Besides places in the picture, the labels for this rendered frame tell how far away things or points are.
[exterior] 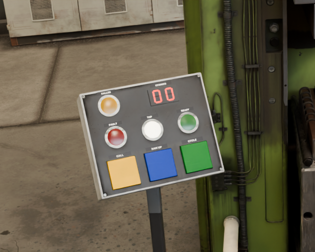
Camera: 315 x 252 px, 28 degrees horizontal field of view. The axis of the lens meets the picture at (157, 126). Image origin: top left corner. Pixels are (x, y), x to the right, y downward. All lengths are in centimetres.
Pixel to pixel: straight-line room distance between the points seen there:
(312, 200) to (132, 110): 58
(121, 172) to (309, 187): 55
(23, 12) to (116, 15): 101
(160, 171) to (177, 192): 196
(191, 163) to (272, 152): 41
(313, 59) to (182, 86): 68
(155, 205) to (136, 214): 160
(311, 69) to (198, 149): 72
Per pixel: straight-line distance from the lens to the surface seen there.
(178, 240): 317
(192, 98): 170
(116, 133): 163
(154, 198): 182
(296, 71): 226
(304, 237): 191
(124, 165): 162
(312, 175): 181
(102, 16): 703
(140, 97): 167
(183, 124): 167
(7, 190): 391
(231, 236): 201
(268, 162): 201
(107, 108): 164
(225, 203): 208
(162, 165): 164
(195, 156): 167
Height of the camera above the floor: 173
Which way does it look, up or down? 23 degrees down
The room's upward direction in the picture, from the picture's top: 5 degrees counter-clockwise
